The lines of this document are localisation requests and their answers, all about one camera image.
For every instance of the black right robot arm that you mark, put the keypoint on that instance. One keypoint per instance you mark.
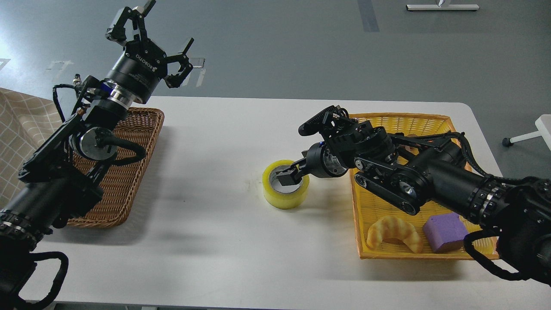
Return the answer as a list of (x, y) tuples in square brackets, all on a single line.
[(514, 214)]

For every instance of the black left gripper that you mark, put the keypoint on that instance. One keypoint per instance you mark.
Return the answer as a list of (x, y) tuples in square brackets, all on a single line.
[(137, 69)]

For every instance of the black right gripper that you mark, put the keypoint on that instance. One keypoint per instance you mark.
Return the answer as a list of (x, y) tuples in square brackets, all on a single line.
[(319, 161)]

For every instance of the white stand base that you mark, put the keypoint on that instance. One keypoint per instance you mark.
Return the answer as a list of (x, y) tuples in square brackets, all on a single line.
[(442, 5)]

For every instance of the yellow tape roll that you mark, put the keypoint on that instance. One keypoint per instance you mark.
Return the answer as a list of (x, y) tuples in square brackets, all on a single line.
[(279, 196)]

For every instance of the toy croissant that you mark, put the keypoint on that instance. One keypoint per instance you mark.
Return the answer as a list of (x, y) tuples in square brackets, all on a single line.
[(392, 227)]

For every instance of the brown wicker basket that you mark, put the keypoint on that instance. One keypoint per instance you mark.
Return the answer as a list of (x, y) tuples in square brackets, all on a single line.
[(120, 185)]

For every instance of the purple foam block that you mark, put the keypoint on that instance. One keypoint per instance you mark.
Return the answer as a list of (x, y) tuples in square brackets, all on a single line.
[(445, 232)]

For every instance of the beige checkered cloth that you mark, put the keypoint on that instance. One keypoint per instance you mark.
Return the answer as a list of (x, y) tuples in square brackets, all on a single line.
[(26, 122)]

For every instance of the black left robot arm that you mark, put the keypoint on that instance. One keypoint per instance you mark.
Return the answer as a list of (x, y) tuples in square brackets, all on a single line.
[(62, 178)]

